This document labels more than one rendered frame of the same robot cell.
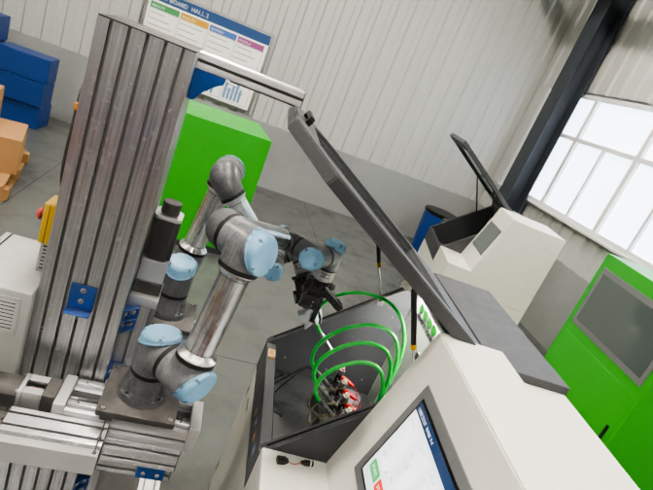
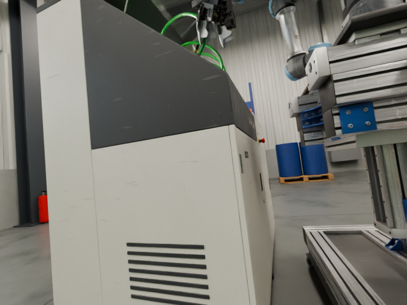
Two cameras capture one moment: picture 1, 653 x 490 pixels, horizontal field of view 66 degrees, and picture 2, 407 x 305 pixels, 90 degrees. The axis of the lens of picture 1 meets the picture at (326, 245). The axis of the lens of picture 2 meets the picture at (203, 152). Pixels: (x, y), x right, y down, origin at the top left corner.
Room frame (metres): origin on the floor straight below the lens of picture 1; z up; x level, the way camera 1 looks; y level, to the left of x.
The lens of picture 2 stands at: (2.55, 0.31, 0.68)
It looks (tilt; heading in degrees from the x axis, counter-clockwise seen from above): 4 degrees up; 212
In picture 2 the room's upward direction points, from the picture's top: 6 degrees counter-clockwise
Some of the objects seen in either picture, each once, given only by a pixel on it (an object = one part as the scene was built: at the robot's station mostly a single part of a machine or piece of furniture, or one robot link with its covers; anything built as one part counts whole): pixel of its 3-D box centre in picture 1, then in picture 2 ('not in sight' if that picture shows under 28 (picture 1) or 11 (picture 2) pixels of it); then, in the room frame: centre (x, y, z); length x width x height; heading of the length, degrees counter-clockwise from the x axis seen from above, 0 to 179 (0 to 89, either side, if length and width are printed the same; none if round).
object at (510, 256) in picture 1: (466, 250); not in sight; (5.02, -1.34, 1.00); 1.30 x 1.09 x 1.99; 2
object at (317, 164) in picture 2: not in sight; (300, 161); (-3.41, -0.36, 0.51); 1.20 x 0.85 x 1.02; 104
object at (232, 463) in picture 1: (225, 480); (258, 211); (1.65, 0.01, 0.44); 0.65 x 0.02 x 0.68; 12
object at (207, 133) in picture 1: (201, 176); not in sight; (4.97, 1.47, 0.65); 0.95 x 0.86 x 1.30; 114
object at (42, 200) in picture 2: not in sight; (44, 206); (1.03, -4.00, 0.29); 0.17 x 0.15 x 0.54; 16
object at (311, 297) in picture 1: (314, 292); (224, 16); (1.68, -0.02, 1.38); 0.09 x 0.08 x 0.12; 102
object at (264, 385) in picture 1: (262, 402); (243, 120); (1.65, -0.01, 0.87); 0.62 x 0.04 x 0.16; 12
